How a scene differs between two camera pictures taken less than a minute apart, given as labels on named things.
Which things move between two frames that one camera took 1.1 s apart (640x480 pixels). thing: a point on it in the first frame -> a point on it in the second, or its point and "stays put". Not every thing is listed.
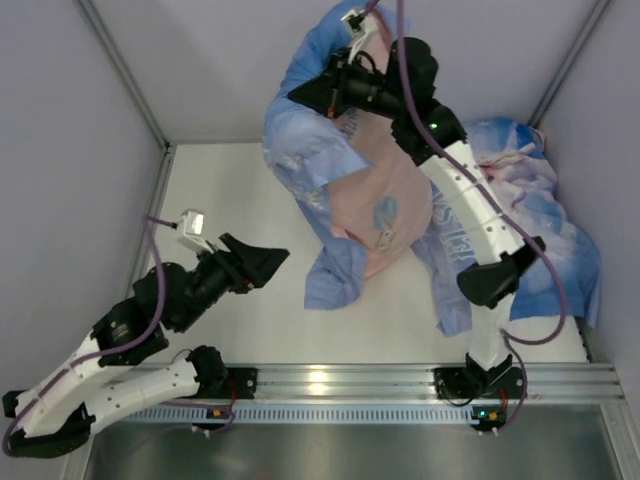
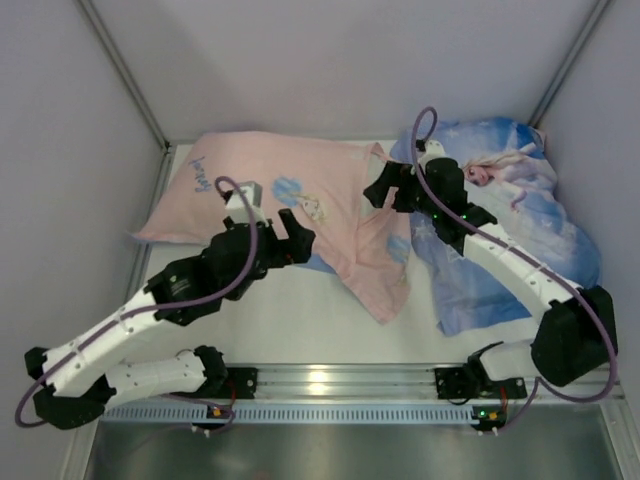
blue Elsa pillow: [516, 159] stays put
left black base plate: [242, 382] stays put
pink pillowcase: [359, 192] -> [324, 182]
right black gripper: [335, 83] -> [400, 185]
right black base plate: [474, 383] stays put
